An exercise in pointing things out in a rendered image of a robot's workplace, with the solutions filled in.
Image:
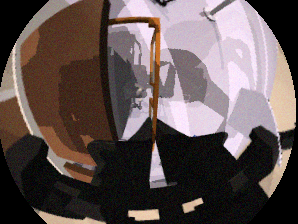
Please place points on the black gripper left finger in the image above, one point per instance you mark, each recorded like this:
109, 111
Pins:
136, 150

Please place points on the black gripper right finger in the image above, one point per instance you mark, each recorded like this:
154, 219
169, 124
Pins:
175, 148

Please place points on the beige flat panel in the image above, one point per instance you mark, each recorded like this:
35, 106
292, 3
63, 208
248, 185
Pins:
47, 11

